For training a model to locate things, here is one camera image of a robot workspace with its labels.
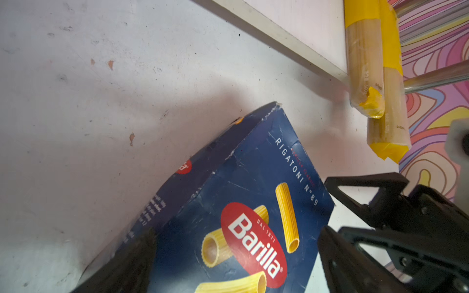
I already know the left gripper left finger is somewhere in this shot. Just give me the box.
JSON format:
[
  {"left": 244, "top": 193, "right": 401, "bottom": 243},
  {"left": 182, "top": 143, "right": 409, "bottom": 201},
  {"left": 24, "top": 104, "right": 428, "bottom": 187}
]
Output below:
[{"left": 73, "top": 229, "right": 158, "bottom": 293}]

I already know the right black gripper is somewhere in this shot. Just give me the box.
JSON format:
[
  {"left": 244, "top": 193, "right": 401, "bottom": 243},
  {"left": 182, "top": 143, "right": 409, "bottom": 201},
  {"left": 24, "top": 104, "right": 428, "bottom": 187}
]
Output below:
[{"left": 324, "top": 171, "right": 469, "bottom": 293}]

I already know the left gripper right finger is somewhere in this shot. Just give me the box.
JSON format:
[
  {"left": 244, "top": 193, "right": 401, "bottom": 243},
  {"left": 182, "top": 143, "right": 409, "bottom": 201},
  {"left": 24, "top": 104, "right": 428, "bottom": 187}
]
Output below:
[{"left": 318, "top": 227, "right": 410, "bottom": 293}]

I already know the yellow Pastatime bag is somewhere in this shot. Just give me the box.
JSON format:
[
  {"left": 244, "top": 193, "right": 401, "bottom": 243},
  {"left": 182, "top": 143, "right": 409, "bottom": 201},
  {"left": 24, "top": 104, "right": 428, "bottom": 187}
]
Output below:
[
  {"left": 344, "top": 0, "right": 385, "bottom": 119},
  {"left": 367, "top": 1, "right": 412, "bottom": 164}
]

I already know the blue Barilla pasta box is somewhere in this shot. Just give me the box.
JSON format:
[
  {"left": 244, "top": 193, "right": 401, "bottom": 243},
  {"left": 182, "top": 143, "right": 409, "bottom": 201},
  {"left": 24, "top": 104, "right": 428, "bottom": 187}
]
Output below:
[{"left": 78, "top": 102, "right": 334, "bottom": 293}]

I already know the white two-tier shelf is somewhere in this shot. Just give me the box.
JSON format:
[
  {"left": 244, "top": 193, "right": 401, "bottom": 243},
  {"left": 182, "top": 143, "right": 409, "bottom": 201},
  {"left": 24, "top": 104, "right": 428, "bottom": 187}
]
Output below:
[{"left": 214, "top": 1, "right": 469, "bottom": 85}]

